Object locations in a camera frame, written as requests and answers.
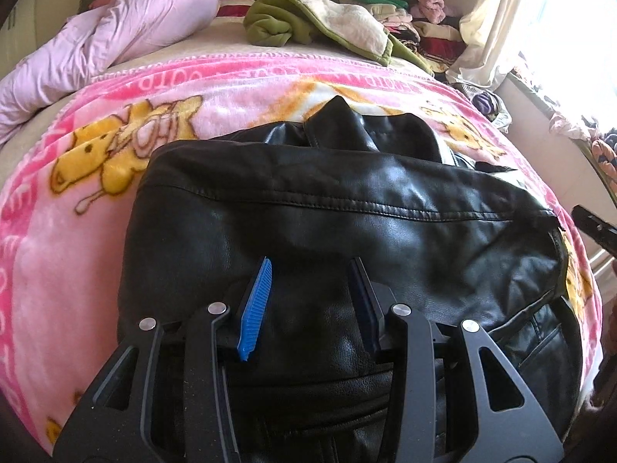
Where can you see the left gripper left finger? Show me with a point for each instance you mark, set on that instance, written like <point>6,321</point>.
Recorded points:
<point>114,419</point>

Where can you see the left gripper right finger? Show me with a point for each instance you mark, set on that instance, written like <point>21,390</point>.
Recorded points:
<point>454,396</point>

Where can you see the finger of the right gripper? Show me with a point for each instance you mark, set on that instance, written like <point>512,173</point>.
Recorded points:
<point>603,233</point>

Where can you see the black leather jacket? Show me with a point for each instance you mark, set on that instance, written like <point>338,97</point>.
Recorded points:
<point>453,241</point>

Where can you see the clothes on window sill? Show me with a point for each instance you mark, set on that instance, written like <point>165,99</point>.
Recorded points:
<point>598,148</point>

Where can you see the pile of folded clothes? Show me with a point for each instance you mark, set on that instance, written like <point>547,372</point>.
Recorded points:
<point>429,28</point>

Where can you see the cream window curtain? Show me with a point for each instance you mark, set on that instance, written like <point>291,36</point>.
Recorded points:
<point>493,32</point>

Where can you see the pink cartoon bear blanket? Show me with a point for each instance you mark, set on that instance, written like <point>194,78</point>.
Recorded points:
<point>66,204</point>

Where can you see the green and cream fleece garment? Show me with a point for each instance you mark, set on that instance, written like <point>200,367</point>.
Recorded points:
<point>274,23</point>

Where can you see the beige bed sheet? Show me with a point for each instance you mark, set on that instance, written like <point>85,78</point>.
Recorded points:
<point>159,50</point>

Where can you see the lilac quilted duvet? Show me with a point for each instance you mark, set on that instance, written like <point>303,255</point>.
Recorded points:
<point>111,32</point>

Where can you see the red striped pillow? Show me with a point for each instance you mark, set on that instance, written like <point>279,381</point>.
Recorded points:
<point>234,8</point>

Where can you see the cream wardrobe with handles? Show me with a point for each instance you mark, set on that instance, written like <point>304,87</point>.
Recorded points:
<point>28,24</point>

